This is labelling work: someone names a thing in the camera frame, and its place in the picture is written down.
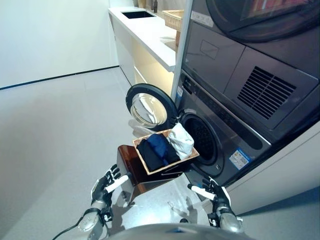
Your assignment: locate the rectangular wicker laundry basket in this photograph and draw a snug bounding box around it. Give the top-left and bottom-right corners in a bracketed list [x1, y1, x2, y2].
[132, 129, 200, 176]

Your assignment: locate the round glass washer door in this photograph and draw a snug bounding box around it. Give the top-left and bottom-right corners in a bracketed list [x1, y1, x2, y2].
[125, 83, 179, 136]

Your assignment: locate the glossy brown wooden stool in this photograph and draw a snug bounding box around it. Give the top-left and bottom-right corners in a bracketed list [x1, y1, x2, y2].
[116, 144, 195, 200]

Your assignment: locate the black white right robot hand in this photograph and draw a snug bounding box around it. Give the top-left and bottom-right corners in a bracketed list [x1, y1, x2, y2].
[187, 176, 232, 213]

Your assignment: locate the white vertical panel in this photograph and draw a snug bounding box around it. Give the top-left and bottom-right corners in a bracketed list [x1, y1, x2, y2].
[170, 0, 193, 101]

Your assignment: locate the white counter cabinet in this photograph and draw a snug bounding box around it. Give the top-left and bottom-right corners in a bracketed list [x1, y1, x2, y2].
[107, 6, 181, 101]

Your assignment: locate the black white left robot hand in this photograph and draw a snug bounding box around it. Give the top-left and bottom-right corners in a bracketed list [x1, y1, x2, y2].
[90, 163, 130, 204]

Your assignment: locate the grey stacked dryer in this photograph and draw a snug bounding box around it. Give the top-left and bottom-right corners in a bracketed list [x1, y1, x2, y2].
[181, 0, 320, 131]

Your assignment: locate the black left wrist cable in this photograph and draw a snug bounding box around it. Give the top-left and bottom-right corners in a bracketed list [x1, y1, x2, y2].
[51, 219, 84, 240]

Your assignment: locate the grey robot torso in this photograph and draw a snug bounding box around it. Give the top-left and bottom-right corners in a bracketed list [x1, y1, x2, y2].
[107, 222, 251, 240]

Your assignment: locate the grey front-loading washing machine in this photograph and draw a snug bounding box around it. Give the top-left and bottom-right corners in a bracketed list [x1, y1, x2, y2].
[174, 68, 273, 186]

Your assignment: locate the white dryer sticker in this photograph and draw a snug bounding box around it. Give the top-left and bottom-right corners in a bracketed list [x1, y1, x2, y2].
[191, 12, 214, 28]

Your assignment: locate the dark round dryer door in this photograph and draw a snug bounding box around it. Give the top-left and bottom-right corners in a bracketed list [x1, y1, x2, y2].
[205, 0, 320, 44]

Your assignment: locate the dark blue garment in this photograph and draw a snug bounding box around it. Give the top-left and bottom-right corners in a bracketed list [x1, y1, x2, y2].
[146, 134, 168, 166]

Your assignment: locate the large blue white appliance label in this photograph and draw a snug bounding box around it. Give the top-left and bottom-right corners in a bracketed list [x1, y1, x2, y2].
[229, 147, 252, 166]

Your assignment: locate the black recessed sink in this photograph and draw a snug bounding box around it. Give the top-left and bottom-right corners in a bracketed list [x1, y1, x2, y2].
[120, 10, 158, 20]

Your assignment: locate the light grey garment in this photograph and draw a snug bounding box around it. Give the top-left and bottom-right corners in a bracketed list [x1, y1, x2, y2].
[166, 122, 195, 159]

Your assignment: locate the shallow light wicker tray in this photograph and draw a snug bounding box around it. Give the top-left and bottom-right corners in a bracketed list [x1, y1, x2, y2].
[161, 9, 185, 30]

